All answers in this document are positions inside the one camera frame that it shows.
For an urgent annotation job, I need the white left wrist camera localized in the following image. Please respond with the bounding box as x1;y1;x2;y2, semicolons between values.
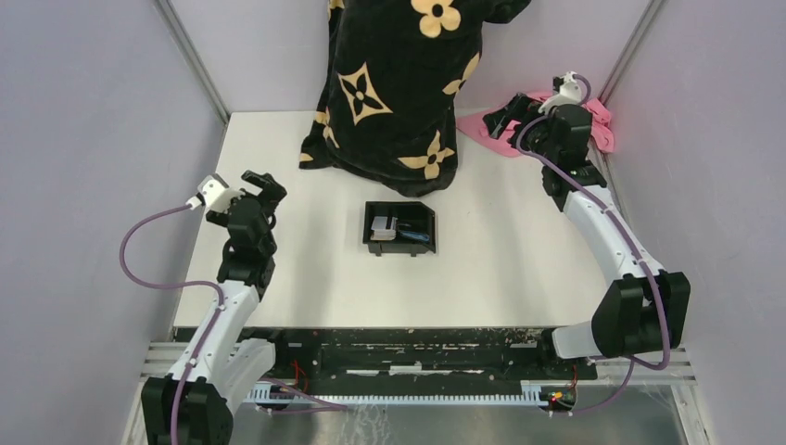
185;173;242;213

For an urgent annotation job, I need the black plastic bin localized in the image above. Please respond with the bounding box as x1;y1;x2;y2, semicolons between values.
362;201;437;257

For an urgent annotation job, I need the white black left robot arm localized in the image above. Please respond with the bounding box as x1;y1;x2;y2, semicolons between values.
141;171;292;444

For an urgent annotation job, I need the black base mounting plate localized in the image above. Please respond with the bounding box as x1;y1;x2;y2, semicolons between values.
240;327;598;396

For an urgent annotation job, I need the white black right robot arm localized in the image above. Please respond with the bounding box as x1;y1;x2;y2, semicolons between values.
481;95;691;378

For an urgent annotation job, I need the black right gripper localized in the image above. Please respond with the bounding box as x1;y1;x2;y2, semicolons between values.
483;92;558;165

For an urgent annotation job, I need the black leather card holder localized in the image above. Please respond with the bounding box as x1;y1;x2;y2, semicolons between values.
396;222;431;243

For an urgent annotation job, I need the black floral blanket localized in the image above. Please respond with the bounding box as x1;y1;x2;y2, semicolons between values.
299;0;526;197

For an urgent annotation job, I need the white slotted cable duct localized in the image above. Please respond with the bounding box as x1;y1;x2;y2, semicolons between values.
243;382;564;409

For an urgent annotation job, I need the stack of cards in bin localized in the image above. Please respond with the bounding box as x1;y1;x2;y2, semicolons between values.
370;215;398;241

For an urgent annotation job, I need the pink cloth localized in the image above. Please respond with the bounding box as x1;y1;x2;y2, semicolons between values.
456;92;615;158

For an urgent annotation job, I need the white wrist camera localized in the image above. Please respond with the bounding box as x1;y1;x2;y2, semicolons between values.
539;71;587;115
185;173;242;213

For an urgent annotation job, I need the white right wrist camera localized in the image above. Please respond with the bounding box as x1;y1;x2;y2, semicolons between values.
539;71;587;115

